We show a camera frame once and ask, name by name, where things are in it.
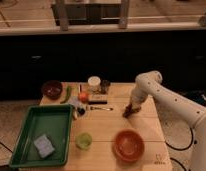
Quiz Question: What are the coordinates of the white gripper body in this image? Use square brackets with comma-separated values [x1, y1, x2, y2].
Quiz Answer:
[130, 87, 148, 108]

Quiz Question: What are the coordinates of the dark red grape bunch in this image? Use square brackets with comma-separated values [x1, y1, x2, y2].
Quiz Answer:
[123, 104, 141, 118]

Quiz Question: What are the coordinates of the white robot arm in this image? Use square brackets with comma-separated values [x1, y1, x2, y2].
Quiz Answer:
[129, 71, 206, 171]

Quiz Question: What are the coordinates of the red bowl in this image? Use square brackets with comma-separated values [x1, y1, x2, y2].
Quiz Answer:
[112, 129, 145, 163]

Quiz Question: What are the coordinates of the dark maroon bowl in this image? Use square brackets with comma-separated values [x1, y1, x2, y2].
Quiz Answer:
[41, 80, 63, 100]

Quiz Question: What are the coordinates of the dark glass jar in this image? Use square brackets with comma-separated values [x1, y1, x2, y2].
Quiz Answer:
[100, 80, 110, 94]

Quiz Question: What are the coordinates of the black brush block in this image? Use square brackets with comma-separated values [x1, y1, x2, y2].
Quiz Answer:
[88, 95, 107, 104]

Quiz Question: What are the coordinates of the white lidded container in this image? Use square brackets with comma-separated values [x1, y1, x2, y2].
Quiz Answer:
[88, 76, 101, 92]

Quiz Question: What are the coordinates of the metal spoon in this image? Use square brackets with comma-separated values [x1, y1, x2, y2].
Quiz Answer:
[86, 106, 114, 111]

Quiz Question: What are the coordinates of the orange fruit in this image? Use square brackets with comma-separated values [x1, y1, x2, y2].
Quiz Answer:
[78, 92, 88, 103]

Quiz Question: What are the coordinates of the white cloth with dark object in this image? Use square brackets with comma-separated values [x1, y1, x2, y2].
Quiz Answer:
[67, 96, 86, 120]

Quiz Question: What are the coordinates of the green cup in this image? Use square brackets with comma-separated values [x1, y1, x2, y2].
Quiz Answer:
[75, 133, 92, 150]

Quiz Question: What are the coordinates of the green plastic tray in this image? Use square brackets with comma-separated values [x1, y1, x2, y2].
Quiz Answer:
[9, 105, 73, 168]

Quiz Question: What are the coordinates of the blue grey sponge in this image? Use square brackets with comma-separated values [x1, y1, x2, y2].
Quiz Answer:
[34, 134, 55, 158]

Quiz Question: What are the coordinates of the black cable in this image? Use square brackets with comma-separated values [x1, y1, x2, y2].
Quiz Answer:
[164, 126, 195, 152]

